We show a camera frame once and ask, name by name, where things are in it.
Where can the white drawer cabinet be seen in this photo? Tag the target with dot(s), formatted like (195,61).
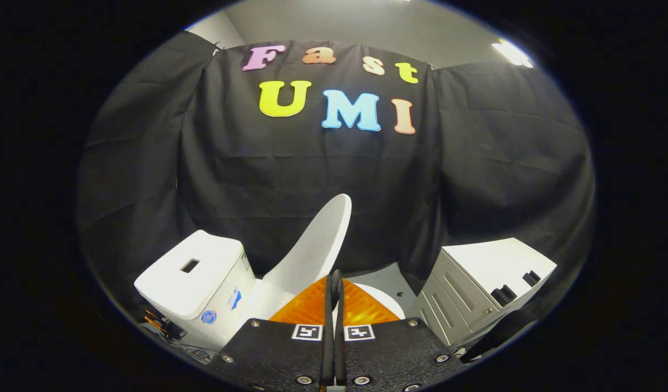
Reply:
(475,272)

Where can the small black block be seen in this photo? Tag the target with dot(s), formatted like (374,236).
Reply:
(503,295)
(532,278)

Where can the black backdrop cloth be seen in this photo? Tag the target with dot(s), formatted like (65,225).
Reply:
(312,179)

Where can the white toilet tank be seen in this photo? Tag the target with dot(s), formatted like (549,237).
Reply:
(192,283)

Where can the rectangular ceiling light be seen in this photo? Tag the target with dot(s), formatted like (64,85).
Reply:
(512,53)

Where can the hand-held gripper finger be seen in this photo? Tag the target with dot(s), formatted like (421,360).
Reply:
(339,326)
(328,326)

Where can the orange and black device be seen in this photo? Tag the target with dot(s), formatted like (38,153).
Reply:
(162,325)

